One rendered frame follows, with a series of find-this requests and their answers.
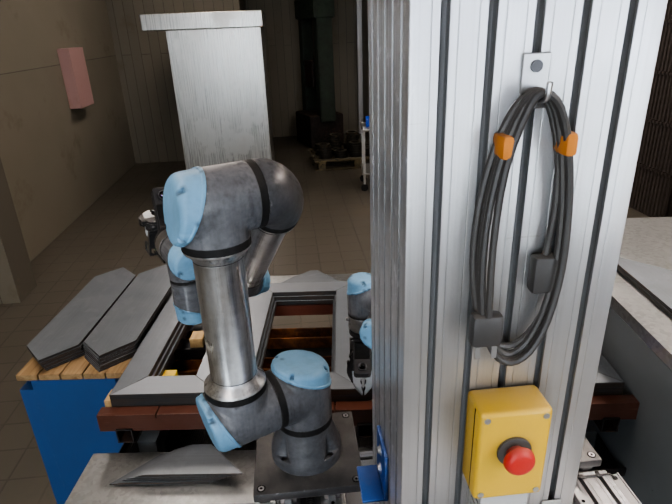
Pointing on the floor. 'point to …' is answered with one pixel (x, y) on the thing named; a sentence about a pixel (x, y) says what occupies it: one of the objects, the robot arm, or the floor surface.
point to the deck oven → (219, 83)
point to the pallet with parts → (327, 154)
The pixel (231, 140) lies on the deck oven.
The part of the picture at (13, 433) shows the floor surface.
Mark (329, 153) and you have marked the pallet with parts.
